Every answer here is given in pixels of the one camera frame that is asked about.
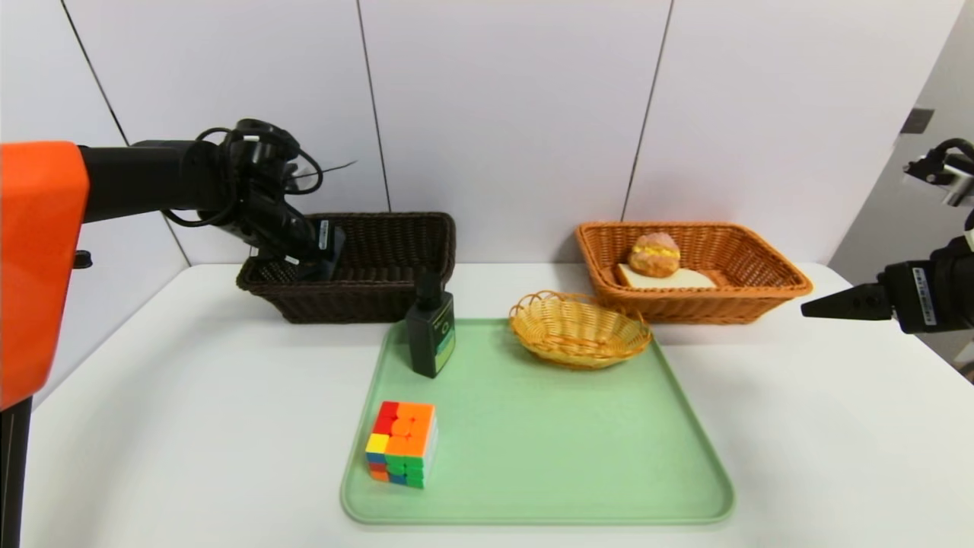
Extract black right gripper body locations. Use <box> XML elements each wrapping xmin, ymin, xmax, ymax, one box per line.
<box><xmin>883</xmin><ymin>236</ymin><xmax>974</xmax><ymax>335</ymax></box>

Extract white toast bread slice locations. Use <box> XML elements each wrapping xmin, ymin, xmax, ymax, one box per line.
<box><xmin>616</xmin><ymin>263</ymin><xmax>718</xmax><ymax>291</ymax></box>

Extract cream bun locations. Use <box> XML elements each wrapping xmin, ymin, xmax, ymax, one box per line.
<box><xmin>628</xmin><ymin>232</ymin><xmax>682</xmax><ymax>279</ymax></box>

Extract orange wicker basket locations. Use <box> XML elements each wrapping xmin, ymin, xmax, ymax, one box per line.
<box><xmin>575</xmin><ymin>221</ymin><xmax>813</xmax><ymax>326</ymax></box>

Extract small yellow wicker basket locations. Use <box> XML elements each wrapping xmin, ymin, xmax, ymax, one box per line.
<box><xmin>508</xmin><ymin>290</ymin><xmax>653</xmax><ymax>371</ymax></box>

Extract dark brown wicker basket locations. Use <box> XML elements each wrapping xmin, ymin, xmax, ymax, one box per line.
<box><xmin>236</xmin><ymin>212</ymin><xmax>457</xmax><ymax>324</ymax></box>

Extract light green plastic tray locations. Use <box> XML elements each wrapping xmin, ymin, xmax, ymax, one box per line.
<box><xmin>341</xmin><ymin>318</ymin><xmax>736</xmax><ymax>524</ymax></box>

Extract dark green bottle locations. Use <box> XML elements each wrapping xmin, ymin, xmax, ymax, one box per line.
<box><xmin>405</xmin><ymin>270</ymin><xmax>456</xmax><ymax>379</ymax></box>

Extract multicoloured puzzle cube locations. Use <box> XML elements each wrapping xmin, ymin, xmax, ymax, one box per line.
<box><xmin>366</xmin><ymin>400</ymin><xmax>438</xmax><ymax>488</ymax></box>

